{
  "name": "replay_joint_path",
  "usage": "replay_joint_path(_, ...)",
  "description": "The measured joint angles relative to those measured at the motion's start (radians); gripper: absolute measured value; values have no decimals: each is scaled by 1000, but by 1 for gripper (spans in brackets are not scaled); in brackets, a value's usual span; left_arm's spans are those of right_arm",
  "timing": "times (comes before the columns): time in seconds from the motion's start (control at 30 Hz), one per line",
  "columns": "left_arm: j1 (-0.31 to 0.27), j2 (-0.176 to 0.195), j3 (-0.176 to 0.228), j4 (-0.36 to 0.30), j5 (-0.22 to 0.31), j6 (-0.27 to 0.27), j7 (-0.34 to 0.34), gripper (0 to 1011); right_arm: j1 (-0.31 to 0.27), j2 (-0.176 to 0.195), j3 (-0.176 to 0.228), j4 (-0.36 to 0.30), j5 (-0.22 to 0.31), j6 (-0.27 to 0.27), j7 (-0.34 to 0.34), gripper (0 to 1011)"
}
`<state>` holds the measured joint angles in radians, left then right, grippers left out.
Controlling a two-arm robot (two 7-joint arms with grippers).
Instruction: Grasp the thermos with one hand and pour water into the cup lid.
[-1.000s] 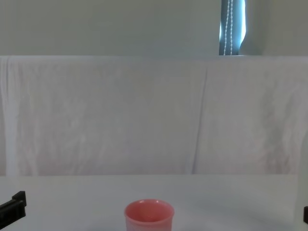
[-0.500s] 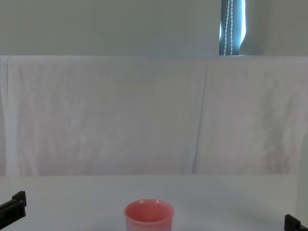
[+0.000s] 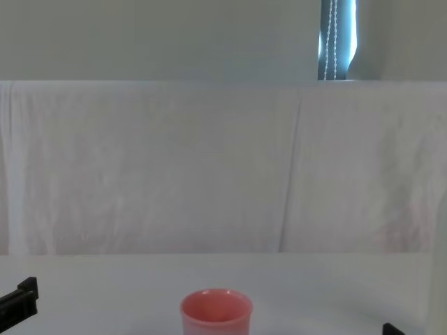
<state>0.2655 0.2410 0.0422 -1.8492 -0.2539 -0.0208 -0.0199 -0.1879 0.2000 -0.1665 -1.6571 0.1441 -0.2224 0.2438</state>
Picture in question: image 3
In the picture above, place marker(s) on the pink plastic cup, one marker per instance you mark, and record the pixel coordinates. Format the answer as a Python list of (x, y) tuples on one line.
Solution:
[(216, 317)]

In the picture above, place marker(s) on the white curtain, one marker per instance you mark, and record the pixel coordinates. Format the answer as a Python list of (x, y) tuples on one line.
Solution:
[(157, 38)]

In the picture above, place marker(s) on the white draped sheet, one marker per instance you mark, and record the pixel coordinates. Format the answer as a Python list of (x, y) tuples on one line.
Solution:
[(174, 167)]

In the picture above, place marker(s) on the white table cloth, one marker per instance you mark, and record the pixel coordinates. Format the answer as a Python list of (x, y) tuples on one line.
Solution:
[(139, 289)]

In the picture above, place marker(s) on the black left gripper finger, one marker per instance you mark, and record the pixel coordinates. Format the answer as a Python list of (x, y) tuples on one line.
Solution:
[(26, 296)]

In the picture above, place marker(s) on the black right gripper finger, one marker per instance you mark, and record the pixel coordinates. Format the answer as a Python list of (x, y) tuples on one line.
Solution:
[(391, 330)]

